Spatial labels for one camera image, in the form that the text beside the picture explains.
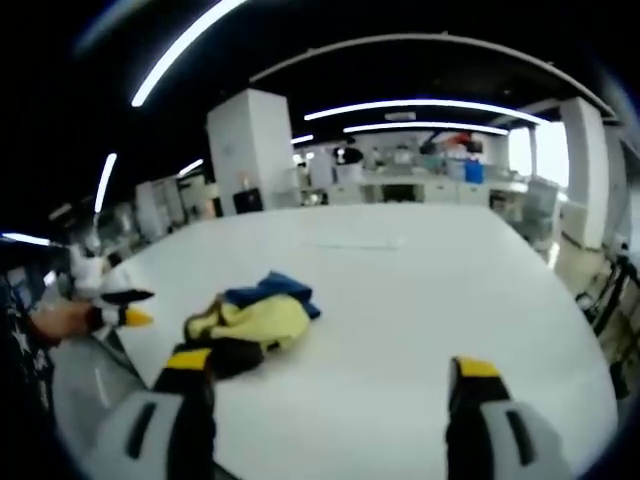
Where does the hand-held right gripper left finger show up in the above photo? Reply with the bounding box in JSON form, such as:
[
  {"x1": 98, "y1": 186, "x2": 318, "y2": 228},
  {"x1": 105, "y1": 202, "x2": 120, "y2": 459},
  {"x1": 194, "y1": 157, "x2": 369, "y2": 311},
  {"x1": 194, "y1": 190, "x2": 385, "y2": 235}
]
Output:
[{"x1": 93, "y1": 346, "x2": 218, "y2": 480}]

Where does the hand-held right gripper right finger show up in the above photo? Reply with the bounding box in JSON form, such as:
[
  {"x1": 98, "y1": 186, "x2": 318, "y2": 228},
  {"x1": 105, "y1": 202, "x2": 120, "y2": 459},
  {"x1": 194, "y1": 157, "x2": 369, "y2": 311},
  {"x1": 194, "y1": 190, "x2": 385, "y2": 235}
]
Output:
[{"x1": 444, "y1": 355, "x2": 564, "y2": 480}]

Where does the yellow blue brown garment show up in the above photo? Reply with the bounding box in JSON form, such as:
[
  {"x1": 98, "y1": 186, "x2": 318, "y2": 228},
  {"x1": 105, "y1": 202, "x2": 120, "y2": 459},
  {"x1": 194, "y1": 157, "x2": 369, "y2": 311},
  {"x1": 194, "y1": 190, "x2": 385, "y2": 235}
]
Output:
[{"x1": 181, "y1": 269, "x2": 324, "y2": 382}]

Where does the person's left hand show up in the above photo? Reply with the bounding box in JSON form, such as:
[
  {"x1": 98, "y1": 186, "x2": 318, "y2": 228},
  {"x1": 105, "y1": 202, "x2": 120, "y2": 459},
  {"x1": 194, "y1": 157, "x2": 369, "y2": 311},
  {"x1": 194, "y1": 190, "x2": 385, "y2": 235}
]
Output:
[{"x1": 30, "y1": 302, "x2": 101, "y2": 347}]

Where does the ceiling light strip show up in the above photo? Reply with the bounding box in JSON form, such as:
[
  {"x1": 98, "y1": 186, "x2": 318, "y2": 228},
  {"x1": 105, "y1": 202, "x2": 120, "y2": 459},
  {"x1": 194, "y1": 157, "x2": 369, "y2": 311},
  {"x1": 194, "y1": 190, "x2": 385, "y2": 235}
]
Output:
[
  {"x1": 303, "y1": 98, "x2": 545, "y2": 127},
  {"x1": 93, "y1": 152, "x2": 119, "y2": 212},
  {"x1": 130, "y1": 0, "x2": 251, "y2": 108},
  {"x1": 343, "y1": 121, "x2": 510, "y2": 137}
]

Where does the white cabinet row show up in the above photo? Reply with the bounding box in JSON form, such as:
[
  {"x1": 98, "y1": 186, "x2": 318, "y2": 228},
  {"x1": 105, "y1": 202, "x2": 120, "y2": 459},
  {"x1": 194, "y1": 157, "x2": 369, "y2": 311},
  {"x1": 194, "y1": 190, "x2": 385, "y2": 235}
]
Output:
[{"x1": 133, "y1": 173, "x2": 214, "y2": 239}]

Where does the person's dark printed clothing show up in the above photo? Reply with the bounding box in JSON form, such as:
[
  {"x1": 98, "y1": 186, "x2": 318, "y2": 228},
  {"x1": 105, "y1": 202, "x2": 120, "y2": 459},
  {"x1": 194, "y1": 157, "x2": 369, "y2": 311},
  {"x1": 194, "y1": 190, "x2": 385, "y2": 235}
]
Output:
[{"x1": 0, "y1": 267, "x2": 56, "y2": 451}]

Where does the black box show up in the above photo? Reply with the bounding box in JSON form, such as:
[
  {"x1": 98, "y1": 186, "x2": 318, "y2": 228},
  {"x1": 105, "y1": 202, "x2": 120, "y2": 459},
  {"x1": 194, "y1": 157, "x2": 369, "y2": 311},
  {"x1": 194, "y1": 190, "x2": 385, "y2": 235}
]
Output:
[{"x1": 232, "y1": 189, "x2": 264, "y2": 216}]

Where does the black stand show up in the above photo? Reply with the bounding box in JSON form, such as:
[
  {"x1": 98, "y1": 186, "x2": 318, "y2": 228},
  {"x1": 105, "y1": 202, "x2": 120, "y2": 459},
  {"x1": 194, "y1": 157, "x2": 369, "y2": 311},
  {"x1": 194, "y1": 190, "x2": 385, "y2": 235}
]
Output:
[{"x1": 574, "y1": 237, "x2": 640, "y2": 334}]

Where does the white square pillar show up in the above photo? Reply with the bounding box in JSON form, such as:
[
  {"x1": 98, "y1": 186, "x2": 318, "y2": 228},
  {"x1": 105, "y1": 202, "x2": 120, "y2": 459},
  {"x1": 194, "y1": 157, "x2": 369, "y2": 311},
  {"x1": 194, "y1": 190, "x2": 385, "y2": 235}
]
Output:
[{"x1": 206, "y1": 88, "x2": 296, "y2": 217}]

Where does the white counter with cabinets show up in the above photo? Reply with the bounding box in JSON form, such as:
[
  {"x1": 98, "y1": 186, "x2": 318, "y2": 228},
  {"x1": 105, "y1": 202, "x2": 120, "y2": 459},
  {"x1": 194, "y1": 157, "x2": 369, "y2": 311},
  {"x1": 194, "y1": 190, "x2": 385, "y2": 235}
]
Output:
[{"x1": 327, "y1": 167, "x2": 529, "y2": 206}]

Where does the blue container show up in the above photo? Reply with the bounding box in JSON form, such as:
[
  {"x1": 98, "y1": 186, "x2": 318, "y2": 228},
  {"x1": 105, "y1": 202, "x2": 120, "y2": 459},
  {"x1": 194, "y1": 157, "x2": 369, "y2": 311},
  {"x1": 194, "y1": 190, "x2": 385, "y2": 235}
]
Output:
[{"x1": 463, "y1": 158, "x2": 487, "y2": 184}]

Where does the white pillar by window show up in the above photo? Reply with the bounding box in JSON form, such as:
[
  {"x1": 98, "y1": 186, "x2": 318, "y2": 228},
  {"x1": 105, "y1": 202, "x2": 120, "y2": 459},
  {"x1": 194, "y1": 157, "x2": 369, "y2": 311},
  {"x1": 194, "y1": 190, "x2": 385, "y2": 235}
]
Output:
[{"x1": 558, "y1": 96, "x2": 629, "y2": 251}]

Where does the bright window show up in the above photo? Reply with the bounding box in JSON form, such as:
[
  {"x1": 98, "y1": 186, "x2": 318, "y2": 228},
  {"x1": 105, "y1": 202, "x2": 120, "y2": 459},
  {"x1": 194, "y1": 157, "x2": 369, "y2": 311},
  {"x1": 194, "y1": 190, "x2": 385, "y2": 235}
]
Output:
[{"x1": 508, "y1": 121, "x2": 571, "y2": 187}]

